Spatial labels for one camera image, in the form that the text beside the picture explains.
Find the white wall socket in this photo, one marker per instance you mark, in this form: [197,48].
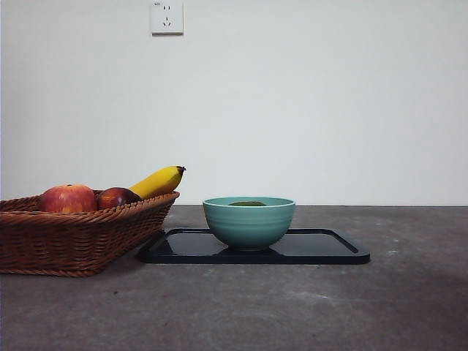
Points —
[167,18]

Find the yellow banana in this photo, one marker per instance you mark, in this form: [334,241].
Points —
[157,181]

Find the dark red plum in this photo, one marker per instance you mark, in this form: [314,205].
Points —
[115,198]

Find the teal ceramic bowl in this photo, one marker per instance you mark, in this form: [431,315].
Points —
[248,226]

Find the green avocado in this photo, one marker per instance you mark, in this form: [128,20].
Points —
[246,203]

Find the brown wicker basket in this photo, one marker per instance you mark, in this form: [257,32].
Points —
[73,237]

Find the red yellow apple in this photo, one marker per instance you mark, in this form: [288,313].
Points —
[69,199]

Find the black glossy tray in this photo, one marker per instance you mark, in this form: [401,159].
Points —
[311,248]

